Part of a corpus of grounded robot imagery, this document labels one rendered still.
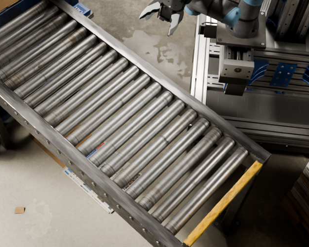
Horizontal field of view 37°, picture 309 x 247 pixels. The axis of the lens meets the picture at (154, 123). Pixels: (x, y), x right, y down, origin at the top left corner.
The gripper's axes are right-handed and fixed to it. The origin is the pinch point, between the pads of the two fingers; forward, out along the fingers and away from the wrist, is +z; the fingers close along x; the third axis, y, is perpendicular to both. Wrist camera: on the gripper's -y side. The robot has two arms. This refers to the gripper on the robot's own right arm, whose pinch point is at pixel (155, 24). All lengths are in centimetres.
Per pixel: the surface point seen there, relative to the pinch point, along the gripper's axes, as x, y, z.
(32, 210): 25, 128, 49
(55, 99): 27, 48, 22
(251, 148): -50, 37, -2
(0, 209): 40, 130, 58
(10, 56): 57, 53, 14
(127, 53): 16, 46, -15
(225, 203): -52, 35, 25
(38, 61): 45, 50, 10
